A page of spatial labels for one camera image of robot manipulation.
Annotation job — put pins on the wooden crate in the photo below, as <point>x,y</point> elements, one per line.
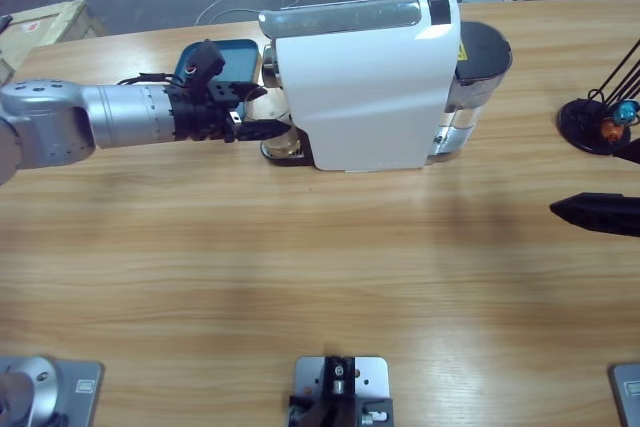
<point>50,22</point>

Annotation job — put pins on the blue plastic tray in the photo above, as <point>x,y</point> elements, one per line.
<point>240,54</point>

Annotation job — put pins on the blue coffee capsule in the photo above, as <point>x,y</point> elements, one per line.
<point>625,112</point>

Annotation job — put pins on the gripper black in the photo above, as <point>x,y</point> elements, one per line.
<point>200,119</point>

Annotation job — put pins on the orange coffee capsule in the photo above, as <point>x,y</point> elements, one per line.
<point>612,129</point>

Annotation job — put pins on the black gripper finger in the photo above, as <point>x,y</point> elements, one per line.
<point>630,151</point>
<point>600,212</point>

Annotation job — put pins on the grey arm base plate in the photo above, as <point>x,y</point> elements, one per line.
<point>75,392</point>
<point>627,397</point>

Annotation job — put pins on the black capsule holder with rods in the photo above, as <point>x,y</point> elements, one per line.
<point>580,124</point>

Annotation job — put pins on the clear drinking glass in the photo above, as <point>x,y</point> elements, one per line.
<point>272,109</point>

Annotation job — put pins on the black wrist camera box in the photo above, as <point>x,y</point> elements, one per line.
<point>202,62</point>

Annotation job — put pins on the white capsule coffee machine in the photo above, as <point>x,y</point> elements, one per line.
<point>360,97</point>

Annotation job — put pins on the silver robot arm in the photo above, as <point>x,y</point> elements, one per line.
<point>90,117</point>

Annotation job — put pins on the clear water tank dark lid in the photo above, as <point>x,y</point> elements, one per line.
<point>480,47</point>

